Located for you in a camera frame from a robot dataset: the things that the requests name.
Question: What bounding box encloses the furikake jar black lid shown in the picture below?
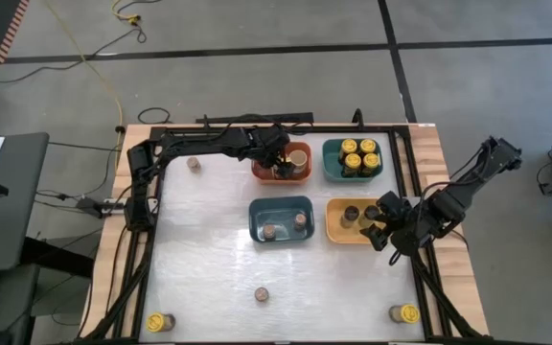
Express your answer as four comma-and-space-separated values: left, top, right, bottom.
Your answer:
359, 204, 381, 229
341, 204, 361, 230

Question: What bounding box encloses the teal plastic bin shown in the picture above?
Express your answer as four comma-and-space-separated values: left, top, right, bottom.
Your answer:
321, 137, 385, 184

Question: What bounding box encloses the black power adapter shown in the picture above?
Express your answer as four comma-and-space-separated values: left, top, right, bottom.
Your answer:
75, 195, 127, 220

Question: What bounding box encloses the black looped cable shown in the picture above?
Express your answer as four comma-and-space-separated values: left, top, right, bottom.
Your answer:
137, 106, 173, 126

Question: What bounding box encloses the grey desk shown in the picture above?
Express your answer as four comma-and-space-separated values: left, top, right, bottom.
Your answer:
0, 131, 51, 275

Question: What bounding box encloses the blue plastic bin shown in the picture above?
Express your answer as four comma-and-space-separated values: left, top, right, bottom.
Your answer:
248, 195, 316, 244

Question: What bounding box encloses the long yellow cable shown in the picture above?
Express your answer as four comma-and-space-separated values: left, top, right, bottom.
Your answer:
43, 0, 125, 159

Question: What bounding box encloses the black desk leg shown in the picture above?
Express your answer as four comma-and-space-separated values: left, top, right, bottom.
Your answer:
19, 236, 96, 280

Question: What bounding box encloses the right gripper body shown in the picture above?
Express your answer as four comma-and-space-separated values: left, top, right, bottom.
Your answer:
385, 198, 433, 258

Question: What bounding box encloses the orange plastic bin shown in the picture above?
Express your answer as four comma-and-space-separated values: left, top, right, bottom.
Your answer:
250, 140, 314, 186

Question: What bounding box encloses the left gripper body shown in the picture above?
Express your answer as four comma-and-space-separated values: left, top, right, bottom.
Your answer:
250, 125, 291, 165

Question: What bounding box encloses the long black cable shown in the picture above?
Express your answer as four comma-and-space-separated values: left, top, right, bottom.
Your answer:
0, 23, 149, 85

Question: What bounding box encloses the yellow plastic bin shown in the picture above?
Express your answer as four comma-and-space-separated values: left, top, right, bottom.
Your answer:
325, 196, 392, 245

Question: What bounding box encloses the yellow cable with plug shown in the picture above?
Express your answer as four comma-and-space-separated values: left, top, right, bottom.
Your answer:
111, 0, 142, 25

